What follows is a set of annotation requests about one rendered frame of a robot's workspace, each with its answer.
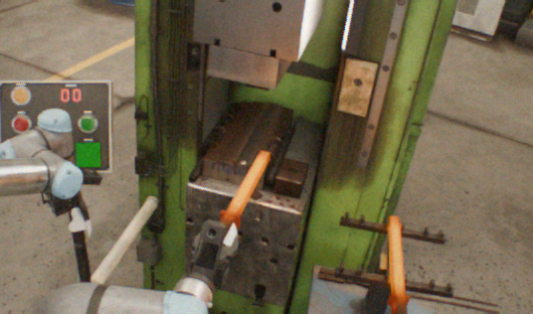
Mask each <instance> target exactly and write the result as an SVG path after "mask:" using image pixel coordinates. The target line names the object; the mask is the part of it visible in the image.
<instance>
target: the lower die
mask: <svg viewBox="0 0 533 314"><path fill-rule="evenodd" d="M241 105H242V110H241V107H240V106H239V108H238V109H237V111H238V112H239V115H237V116H236V113H237V112H236V111H235V112H234V114H233V117H234V121H233V122H232V117H231V118H230V120H229V123H230V127H228V123H227V124H226V125H225V127H224V128H225V130H226V134H224V130H222V131H221V133H220V135H221V140H219V136H218V137H217V139H216V140H215V141H216V143H217V147H216V148H215V144H214V143H213V145H212V146H211V148H210V150H209V152H208V153H207V155H206V156H205V157H204V159H203V171H202V176H204V177H208V178H212V179H216V180H220V181H224V182H228V183H232V184H236V185H240V186H242V184H243V182H244V181H245V179H246V177H247V175H248V174H249V172H250V170H251V168H252V167H253V165H254V163H255V161H256V160H257V158H258V156H259V155H260V153H261V150H263V151H272V153H273V154H274V155H275V156H276V147H275V146H271V147H270V148H267V147H268V146H269V145H270V144H275V145H277V146H278V148H279V144H280V141H279V140H278V139H274V140H273V141H272V142H271V139H272V138H274V137H278V138H280V139H281V141H282V138H283V134H282V133H280V132H278V133H277V134H276V135H274V133H275V132H276V131H278V130H280V131H282V132H283V133H284V134H285V132H286V128H285V127H284V126H281V127H280V128H277V127H278V126H279V125H280V124H284V125H286V126H287V128H288V126H289V122H288V121H287V120H283V121H282V122H280V121H281V120H282V119H283V118H287V119H289V120H290V126H291V122H292V116H293V109H289V108H285V107H281V105H280V104H276V103H271V102H268V103H267V104H265V103H260V102H256V101H254V103H250V102H245V101H243V102H242V103H241ZM268 105H273V106H277V109H276V111H275V113H274V115H273V117H272V118H271V120H270V122H269V124H268V126H267V128H266V130H265V132H264V134H263V136H262V138H261V140H260V142H259V144H258V145H257V147H256V149H255V151H254V154H253V156H252V158H251V159H250V161H249V163H248V165H247V168H242V167H238V166H236V161H237V160H238V158H239V156H240V154H241V153H242V150H244V148H245V146H246V145H247V143H248V141H249V139H250V138H251V136H252V134H253V132H254V131H255V129H256V127H257V125H258V124H259V122H260V120H261V118H262V117H263V115H264V113H265V111H266V110H267V107H268ZM269 166H270V164H269V163H267V165H266V168H265V170H264V172H263V174H262V176H261V178H260V180H259V181H258V183H257V185H256V189H257V190H261V191H262V190H263V189H264V186H265V184H266V176H267V173H268V171H269ZM226 179H229V181H226Z"/></svg>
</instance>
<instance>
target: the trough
mask: <svg viewBox="0 0 533 314"><path fill-rule="evenodd" d="M276 109H277V106H273V105H268V107H267V109H266V111H265V113H264V115H263V117H262V118H261V120H260V122H259V124H258V125H257V127H256V129H255V131H254V132H253V134H252V136H251V138H250V139H249V141H248V143H247V145H246V146H245V148H244V150H242V153H241V154H240V156H239V158H238V160H237V161H236V166H238V167H242V168H247V165H248V163H249V161H250V159H251V158H252V156H253V154H254V151H255V149H256V147H257V145H258V144H259V142H260V140H261V138H262V136H263V134H264V132H265V130H266V129H267V126H268V124H269V122H270V120H271V118H272V117H273V115H274V113H275V111H276ZM241 161H246V162H247V164H246V165H242V164H240V162H241Z"/></svg>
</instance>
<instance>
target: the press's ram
mask: <svg viewBox="0 0 533 314"><path fill-rule="evenodd" d="M324 6H325V0H195V16H194V36H193V41H196V42H201V43H205V44H210V45H214V44H215V43H216V42H217V41H218V40H219V39H220V47H224V48H229V49H234V50H239V51H244V52H248V53H249V52H253V53H258V54H263V55H267V56H270V54H271V53H272V51H276V57H277V58H282V59H287V60H291V61H296V62H297V61H298V60H299V58H300V56H301V55H302V53H303V52H304V50H305V48H306V46H307V45H308V43H309V41H310V39H311V37H312V36H313V34H314V32H315V30H316V28H317V26H318V24H319V22H320V20H321V19H322V17H323V11H324Z"/></svg>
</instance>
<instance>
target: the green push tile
mask: <svg viewBox="0 0 533 314"><path fill-rule="evenodd" d="M77 167H101V143H100V142H86V143H77Z"/></svg>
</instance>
